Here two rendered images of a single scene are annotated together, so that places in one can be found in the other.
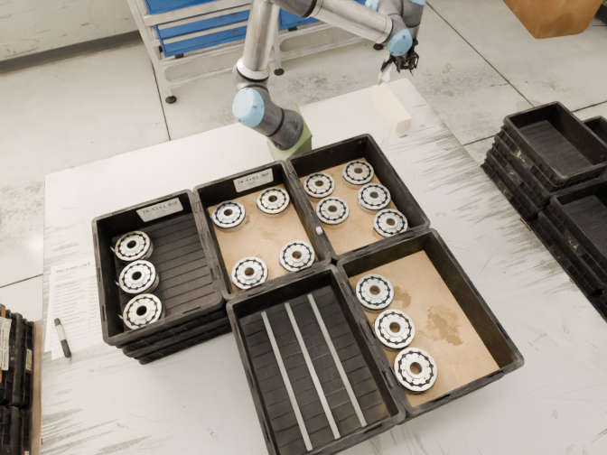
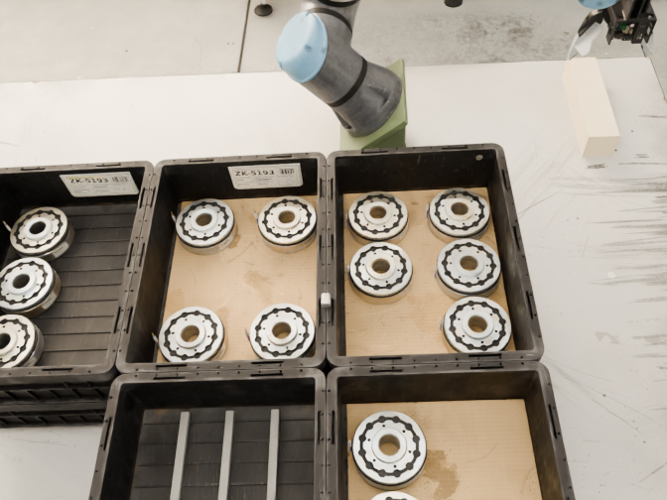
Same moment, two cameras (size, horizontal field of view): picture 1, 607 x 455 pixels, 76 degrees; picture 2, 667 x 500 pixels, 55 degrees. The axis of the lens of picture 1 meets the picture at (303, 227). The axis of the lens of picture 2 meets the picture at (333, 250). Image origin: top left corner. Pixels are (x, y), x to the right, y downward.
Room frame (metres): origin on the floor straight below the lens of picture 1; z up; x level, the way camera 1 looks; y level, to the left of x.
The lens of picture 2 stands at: (0.15, -0.24, 1.76)
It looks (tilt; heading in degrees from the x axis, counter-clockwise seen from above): 56 degrees down; 23
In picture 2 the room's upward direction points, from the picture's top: 7 degrees counter-clockwise
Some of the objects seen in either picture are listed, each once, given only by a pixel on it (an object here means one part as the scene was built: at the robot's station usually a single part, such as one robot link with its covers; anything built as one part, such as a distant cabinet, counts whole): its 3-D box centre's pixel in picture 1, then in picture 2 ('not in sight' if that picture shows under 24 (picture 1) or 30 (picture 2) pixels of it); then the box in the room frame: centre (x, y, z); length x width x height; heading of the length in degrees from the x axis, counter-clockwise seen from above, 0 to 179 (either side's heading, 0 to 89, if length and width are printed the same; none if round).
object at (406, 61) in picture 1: (405, 51); (631, 4); (1.26, -0.41, 1.00); 0.09 x 0.08 x 0.12; 16
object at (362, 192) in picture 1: (374, 196); (468, 265); (0.73, -0.23, 0.86); 0.10 x 0.10 x 0.01
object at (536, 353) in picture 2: (353, 191); (423, 246); (0.71, -0.16, 0.92); 0.40 x 0.30 x 0.02; 18
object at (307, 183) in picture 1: (319, 184); (377, 214); (0.80, -0.06, 0.86); 0.10 x 0.10 x 0.01
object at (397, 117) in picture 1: (389, 106); (589, 105); (1.29, -0.40, 0.73); 0.24 x 0.06 x 0.06; 16
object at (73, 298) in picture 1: (82, 300); not in sight; (0.52, 0.72, 0.70); 0.33 x 0.23 x 0.01; 16
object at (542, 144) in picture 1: (536, 171); not in sight; (1.18, -1.14, 0.37); 0.40 x 0.30 x 0.45; 16
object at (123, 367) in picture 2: (257, 224); (231, 255); (0.62, 0.13, 0.92); 0.40 x 0.30 x 0.02; 18
